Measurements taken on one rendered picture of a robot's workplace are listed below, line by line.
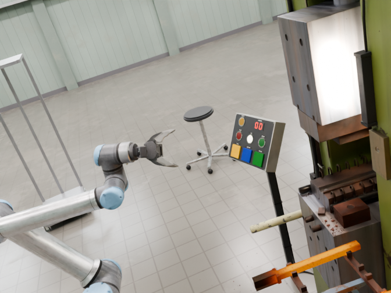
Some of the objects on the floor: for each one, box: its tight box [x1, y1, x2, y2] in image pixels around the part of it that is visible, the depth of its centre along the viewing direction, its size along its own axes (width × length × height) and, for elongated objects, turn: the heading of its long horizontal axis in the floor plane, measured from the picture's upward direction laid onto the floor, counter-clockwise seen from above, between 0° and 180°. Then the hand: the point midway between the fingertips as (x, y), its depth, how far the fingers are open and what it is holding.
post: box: [266, 172, 294, 265], centre depth 247 cm, size 4×4×108 cm
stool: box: [183, 106, 235, 174], centre depth 441 cm, size 57×60×64 cm
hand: (176, 147), depth 157 cm, fingers open, 14 cm apart
